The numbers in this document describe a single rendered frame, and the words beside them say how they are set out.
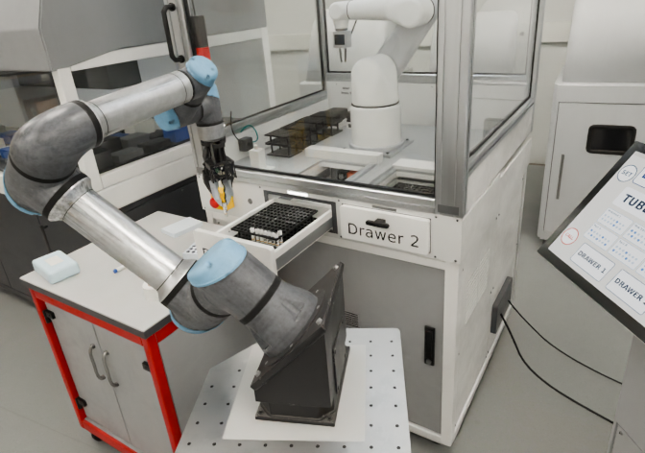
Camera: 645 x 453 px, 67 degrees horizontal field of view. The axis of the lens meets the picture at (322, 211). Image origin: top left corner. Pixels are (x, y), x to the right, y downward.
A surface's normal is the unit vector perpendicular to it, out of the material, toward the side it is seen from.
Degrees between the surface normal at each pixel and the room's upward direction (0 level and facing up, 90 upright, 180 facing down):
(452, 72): 90
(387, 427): 0
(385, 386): 0
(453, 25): 90
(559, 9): 90
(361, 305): 90
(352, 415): 0
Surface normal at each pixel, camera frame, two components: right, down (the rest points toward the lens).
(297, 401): -0.18, 0.41
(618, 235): -0.80, -0.49
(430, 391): -0.53, 0.38
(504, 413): -0.07, -0.91
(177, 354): 0.84, 0.16
